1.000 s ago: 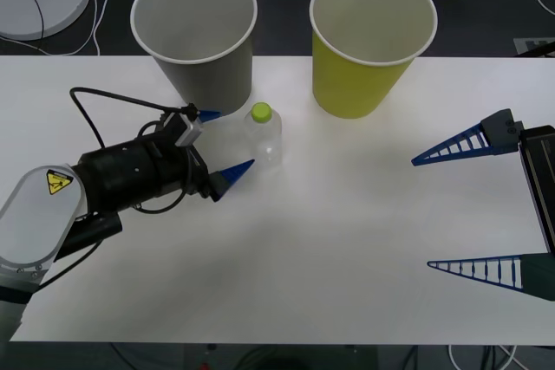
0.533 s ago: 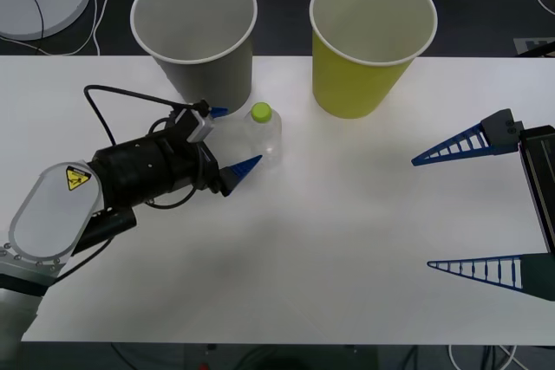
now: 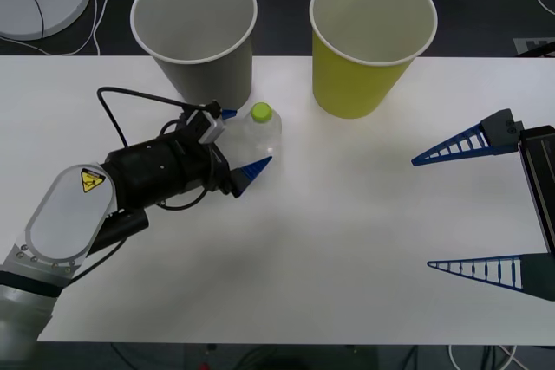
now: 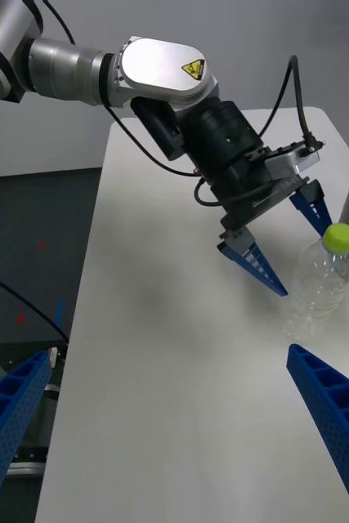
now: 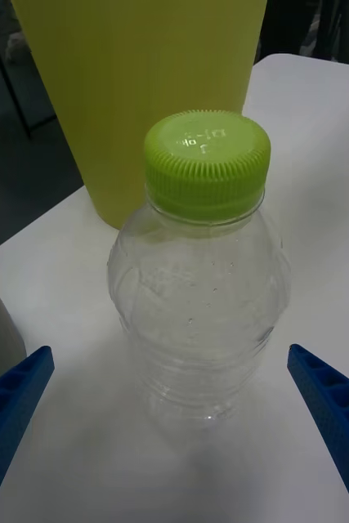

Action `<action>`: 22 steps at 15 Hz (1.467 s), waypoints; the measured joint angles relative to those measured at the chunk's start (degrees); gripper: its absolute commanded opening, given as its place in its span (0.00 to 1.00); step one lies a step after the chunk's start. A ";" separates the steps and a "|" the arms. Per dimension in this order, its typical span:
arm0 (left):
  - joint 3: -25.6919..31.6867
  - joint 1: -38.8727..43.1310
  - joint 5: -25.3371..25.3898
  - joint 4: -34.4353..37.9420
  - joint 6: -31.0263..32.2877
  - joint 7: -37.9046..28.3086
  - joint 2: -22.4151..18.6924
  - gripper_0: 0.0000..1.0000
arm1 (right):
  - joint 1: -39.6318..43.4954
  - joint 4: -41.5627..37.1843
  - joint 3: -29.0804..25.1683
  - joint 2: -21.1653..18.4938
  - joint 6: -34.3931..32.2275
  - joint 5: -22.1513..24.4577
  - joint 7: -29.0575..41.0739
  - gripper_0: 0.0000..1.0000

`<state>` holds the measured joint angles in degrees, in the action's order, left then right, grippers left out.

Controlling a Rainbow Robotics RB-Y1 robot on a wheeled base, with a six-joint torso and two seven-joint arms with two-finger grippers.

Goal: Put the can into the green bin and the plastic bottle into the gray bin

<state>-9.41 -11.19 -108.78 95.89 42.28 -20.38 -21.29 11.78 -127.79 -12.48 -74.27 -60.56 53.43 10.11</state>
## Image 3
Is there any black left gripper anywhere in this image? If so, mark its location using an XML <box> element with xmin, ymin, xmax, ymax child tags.
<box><xmin>175</xmin><ymin>107</ymin><xmax>274</xmax><ymax>199</ymax></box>

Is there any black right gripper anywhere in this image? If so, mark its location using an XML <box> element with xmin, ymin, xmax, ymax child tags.
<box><xmin>410</xmin><ymin>108</ymin><xmax>555</xmax><ymax>302</ymax></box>

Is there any clear bottle with green cap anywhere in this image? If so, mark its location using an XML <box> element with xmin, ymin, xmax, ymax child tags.
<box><xmin>225</xmin><ymin>101</ymin><xmax>284</xmax><ymax>172</ymax></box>

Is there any grey plastic bin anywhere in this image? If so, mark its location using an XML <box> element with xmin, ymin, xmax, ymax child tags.
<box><xmin>129</xmin><ymin>0</ymin><xmax>259</xmax><ymax>119</ymax></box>

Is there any yellow-green plastic bin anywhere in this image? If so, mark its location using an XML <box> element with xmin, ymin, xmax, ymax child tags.
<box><xmin>309</xmin><ymin>0</ymin><xmax>439</xmax><ymax>120</ymax></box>

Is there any grey floor marker plate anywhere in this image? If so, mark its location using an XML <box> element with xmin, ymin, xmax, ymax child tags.
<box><xmin>513</xmin><ymin>37</ymin><xmax>555</xmax><ymax>58</ymax></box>

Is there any white looped cable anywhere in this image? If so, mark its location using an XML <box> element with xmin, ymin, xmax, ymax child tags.
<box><xmin>447</xmin><ymin>343</ymin><xmax>526</xmax><ymax>370</ymax></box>

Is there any white power strip cable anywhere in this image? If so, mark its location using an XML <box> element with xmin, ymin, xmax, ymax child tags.
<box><xmin>0</xmin><ymin>0</ymin><xmax>111</xmax><ymax>58</ymax></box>

